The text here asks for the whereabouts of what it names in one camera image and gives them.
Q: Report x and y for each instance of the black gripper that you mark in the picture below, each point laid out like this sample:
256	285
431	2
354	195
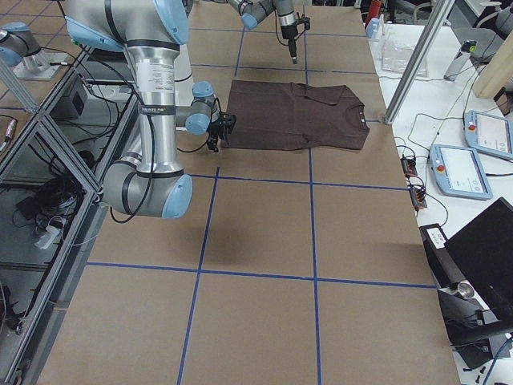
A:
216	132
288	32

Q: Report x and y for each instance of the dark brown t-shirt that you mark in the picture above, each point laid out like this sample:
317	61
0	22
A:
294	116

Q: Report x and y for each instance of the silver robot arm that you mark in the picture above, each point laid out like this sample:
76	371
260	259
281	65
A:
252	13
149	180

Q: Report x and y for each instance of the red cylinder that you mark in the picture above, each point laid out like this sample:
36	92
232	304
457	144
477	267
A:
374	10

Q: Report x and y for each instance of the clear plastic bag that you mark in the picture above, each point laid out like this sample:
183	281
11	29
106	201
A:
395	55

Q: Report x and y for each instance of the near blue teach pendant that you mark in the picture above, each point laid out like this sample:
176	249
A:
458	172

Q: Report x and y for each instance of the blue teach pendant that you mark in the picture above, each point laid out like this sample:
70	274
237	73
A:
458	172
488	134

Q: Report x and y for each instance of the far blue teach pendant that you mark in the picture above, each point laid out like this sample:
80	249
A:
488	134

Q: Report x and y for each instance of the black box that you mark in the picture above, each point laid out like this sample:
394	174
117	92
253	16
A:
473	270

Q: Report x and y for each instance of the aluminium frame post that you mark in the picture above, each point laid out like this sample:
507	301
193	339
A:
429	33

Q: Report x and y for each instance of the aluminium frame rack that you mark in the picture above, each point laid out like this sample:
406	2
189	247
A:
68	129

